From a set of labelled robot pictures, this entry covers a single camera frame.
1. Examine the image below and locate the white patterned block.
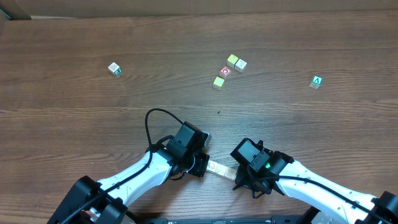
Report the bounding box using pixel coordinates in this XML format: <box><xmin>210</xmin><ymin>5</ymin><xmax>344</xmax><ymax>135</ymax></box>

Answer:
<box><xmin>206</xmin><ymin>160</ymin><xmax>218</xmax><ymax>173</ymax></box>

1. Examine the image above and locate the block with blue side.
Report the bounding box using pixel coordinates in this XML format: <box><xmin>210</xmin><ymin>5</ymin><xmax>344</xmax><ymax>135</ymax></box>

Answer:
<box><xmin>224</xmin><ymin>167</ymin><xmax>237</xmax><ymax>181</ymax></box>

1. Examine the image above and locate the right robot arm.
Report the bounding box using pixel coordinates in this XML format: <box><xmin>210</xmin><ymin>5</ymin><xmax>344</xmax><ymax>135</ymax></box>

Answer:
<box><xmin>231</xmin><ymin>151</ymin><xmax>397</xmax><ymax>223</ymax></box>

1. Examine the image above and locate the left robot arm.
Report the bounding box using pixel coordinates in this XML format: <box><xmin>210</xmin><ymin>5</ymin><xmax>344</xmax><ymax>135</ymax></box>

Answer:
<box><xmin>48</xmin><ymin>149</ymin><xmax>173</xmax><ymax>223</ymax></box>

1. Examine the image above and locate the yellow block lower cluster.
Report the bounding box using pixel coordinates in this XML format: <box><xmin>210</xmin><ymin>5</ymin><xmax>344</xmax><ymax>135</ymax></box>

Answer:
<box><xmin>213</xmin><ymin>77</ymin><xmax>224</xmax><ymax>90</ymax></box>

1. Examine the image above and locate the yellow block cluster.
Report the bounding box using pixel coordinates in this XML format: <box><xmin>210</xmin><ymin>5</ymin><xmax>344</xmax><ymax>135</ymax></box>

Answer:
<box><xmin>213</xmin><ymin>77</ymin><xmax>224</xmax><ymax>90</ymax></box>
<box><xmin>226</xmin><ymin>54</ymin><xmax>239</xmax><ymax>68</ymax></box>

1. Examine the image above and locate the red circle block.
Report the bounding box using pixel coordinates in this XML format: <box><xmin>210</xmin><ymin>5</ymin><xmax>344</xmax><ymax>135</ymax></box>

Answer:
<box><xmin>219</xmin><ymin>66</ymin><xmax>231</xmax><ymax>80</ymax></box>

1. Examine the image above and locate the white block upper cluster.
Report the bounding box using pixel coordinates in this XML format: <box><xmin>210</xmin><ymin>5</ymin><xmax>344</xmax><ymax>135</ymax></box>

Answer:
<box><xmin>234</xmin><ymin>58</ymin><xmax>247</xmax><ymax>73</ymax></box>

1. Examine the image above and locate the yellow block upper cluster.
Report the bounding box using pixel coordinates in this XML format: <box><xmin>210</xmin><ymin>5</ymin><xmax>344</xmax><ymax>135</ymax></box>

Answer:
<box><xmin>226</xmin><ymin>54</ymin><xmax>239</xmax><ymax>68</ymax></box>

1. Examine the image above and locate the green letter block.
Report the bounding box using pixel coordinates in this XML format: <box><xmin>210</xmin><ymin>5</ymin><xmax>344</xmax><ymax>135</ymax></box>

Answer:
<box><xmin>309</xmin><ymin>75</ymin><xmax>323</xmax><ymax>89</ymax></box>

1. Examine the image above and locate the block with green side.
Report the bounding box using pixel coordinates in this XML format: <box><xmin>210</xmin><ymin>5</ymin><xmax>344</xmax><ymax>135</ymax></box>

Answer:
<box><xmin>108</xmin><ymin>62</ymin><xmax>122</xmax><ymax>77</ymax></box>

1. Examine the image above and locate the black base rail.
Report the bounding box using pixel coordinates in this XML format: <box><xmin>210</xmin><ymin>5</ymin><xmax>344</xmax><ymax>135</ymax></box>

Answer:
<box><xmin>134</xmin><ymin>213</ymin><xmax>315</xmax><ymax>224</ymax></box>

